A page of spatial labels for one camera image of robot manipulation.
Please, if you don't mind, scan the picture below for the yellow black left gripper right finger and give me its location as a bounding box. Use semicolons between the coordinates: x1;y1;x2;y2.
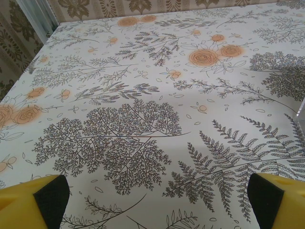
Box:
247;173;305;229

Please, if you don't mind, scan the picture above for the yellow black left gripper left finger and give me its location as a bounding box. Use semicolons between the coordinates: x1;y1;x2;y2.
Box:
0;174;71;229

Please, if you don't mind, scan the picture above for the red and tan box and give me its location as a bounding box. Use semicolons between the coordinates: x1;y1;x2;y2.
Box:
244;53;305;125

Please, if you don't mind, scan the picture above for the floral tablecloth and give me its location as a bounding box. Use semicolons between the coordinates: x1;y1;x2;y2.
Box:
0;3;305;229

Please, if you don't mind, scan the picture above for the aluminium frame corner post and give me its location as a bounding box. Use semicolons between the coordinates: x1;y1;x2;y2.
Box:
18;0;58;41

